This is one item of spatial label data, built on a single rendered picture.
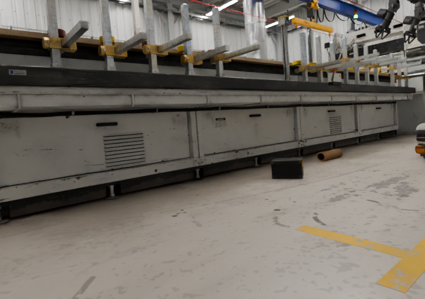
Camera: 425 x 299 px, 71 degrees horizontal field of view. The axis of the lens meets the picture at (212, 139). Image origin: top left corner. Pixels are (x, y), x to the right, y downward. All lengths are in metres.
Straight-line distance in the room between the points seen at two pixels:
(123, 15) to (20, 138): 8.64
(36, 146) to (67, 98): 0.33
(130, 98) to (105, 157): 0.40
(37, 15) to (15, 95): 7.88
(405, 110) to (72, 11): 8.20
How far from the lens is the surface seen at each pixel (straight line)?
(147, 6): 1.85
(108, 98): 1.64
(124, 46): 1.56
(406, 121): 5.53
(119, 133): 1.89
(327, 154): 2.79
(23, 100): 1.55
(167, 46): 1.70
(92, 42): 1.82
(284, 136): 2.92
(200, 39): 11.56
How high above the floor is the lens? 0.39
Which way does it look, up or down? 3 degrees down
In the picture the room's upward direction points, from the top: 4 degrees counter-clockwise
